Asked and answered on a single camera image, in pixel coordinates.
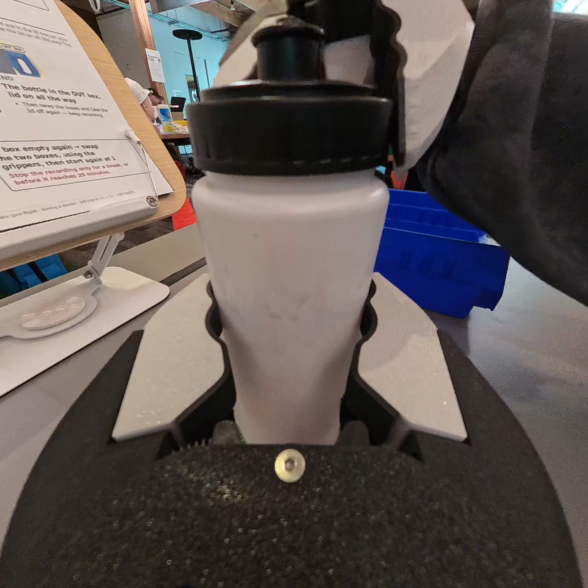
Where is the instruction sheet on wooden stand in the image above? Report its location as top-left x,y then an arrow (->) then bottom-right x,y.
0,0 -> 188,399

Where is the black floor lamp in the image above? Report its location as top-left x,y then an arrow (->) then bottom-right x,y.
177,28 -> 204,105

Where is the blue plastic bin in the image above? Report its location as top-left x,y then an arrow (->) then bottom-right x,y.
373,188 -> 511,319

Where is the printed instruction sheet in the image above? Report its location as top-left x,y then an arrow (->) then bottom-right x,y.
0,0 -> 175,233

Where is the blue bag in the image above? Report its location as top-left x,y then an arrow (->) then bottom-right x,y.
0,255 -> 70,300

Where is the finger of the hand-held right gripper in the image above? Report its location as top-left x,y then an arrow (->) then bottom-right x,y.
372,0 -> 477,179
213,0 -> 296,89

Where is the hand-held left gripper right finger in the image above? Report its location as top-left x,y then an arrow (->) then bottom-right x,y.
342,272 -> 469,449

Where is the white plastic bottle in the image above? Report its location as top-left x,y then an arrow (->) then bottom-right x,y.
190,168 -> 391,445

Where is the person's right forearm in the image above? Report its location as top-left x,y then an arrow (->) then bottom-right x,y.
406,0 -> 588,307

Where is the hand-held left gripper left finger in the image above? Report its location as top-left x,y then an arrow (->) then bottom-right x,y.
111,274 -> 237,445

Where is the black bottle lid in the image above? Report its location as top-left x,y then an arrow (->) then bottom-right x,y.
186,23 -> 396,177

